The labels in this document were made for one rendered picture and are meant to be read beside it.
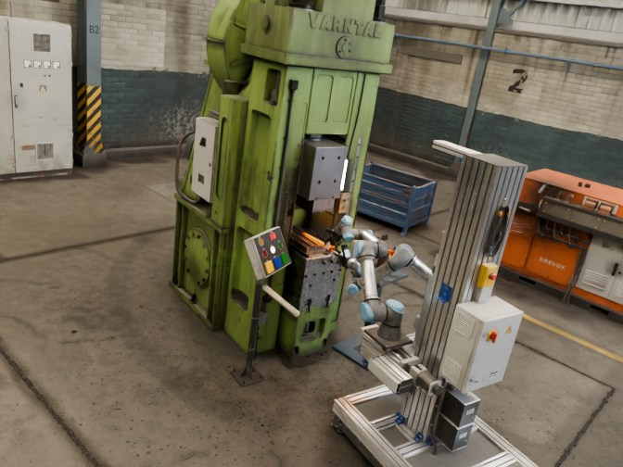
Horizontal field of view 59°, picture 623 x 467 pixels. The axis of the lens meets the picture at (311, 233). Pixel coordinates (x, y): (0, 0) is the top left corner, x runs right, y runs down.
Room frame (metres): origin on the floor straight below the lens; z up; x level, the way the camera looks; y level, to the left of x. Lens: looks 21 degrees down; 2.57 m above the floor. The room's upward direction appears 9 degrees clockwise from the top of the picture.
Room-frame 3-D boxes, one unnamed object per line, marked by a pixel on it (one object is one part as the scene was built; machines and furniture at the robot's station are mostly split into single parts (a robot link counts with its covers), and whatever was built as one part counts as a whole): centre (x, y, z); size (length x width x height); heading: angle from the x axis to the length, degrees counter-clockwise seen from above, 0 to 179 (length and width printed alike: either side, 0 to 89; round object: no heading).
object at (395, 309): (3.05, -0.57, 0.98); 0.13 x 0.12 x 0.14; 106
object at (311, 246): (4.11, 0.08, 0.96); 0.42 x 0.20 x 0.09; 40
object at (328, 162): (4.14, 0.04, 1.56); 0.42 x 0.39 x 0.40; 40
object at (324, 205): (4.11, 0.08, 1.32); 0.42 x 0.20 x 0.10; 40
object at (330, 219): (4.47, -0.12, 1.15); 0.44 x 0.26 x 2.30; 40
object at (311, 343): (4.15, 0.04, 0.23); 0.55 x 0.37 x 0.47; 40
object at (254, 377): (3.53, 0.32, 0.05); 0.22 x 0.22 x 0.09; 40
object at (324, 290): (4.15, 0.04, 0.69); 0.56 x 0.38 x 0.45; 40
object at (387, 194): (7.92, -1.03, 0.36); 1.20 x 0.80 x 0.72; 56
